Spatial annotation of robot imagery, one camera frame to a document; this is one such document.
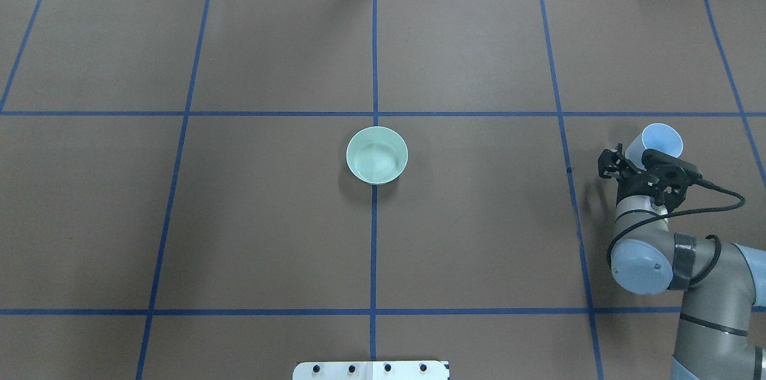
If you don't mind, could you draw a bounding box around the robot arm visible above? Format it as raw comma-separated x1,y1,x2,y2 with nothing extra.
597,146,764,379

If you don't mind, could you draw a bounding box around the white pedestal column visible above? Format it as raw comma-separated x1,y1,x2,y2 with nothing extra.
292,360,451,379

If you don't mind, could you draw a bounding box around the green ceramic bowl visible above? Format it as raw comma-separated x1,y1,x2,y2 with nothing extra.
345,126,409,186

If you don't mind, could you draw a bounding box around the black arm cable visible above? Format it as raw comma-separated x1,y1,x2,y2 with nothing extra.
607,177,746,291

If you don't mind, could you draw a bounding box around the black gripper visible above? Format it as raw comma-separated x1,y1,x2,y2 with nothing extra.
597,149,703,211

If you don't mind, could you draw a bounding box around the blue plastic cup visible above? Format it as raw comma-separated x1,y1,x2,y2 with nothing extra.
624,123,684,170

